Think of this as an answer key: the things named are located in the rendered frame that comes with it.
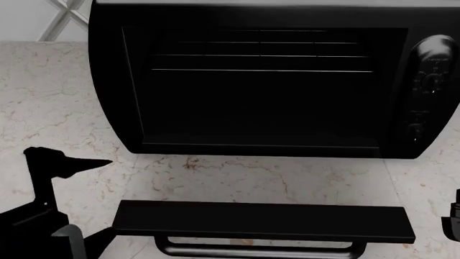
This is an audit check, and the black glass oven door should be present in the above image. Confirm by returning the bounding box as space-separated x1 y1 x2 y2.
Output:
111 153 417 259

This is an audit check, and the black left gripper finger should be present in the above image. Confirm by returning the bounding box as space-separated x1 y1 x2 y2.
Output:
22 146 114 214
51 224 116 259

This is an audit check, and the wire oven rack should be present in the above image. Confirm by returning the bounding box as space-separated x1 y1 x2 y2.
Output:
149 28 375 73

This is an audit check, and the black temperature knob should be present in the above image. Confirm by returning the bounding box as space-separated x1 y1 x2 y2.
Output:
420 73 447 93

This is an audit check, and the black timer knob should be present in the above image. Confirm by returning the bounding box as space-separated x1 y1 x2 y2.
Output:
407 122 426 142

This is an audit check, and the black toaster oven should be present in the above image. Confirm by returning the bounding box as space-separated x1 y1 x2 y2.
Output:
88 0 460 161

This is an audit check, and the white lattice window frame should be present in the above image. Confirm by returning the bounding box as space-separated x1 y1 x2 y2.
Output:
35 0 91 42

